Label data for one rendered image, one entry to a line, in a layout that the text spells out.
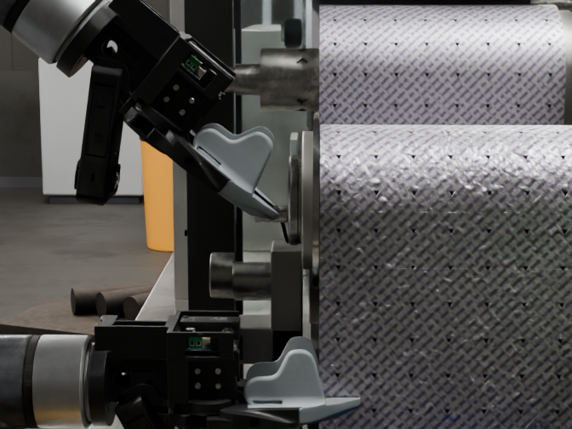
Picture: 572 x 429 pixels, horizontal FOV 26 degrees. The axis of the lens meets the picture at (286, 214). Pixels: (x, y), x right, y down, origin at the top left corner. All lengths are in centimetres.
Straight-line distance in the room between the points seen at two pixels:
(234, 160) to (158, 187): 613
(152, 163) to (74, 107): 185
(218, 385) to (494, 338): 22
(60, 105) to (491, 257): 796
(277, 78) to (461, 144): 30
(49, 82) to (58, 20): 790
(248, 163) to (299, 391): 18
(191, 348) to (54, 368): 11
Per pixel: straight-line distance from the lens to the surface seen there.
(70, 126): 887
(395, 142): 99
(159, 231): 717
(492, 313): 100
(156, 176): 711
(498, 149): 100
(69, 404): 99
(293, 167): 101
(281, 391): 98
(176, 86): 98
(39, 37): 99
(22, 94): 978
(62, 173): 892
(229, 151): 98
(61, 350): 100
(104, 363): 99
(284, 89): 124
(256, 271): 107
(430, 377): 100
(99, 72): 99
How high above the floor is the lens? 141
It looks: 10 degrees down
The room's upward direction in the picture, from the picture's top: straight up
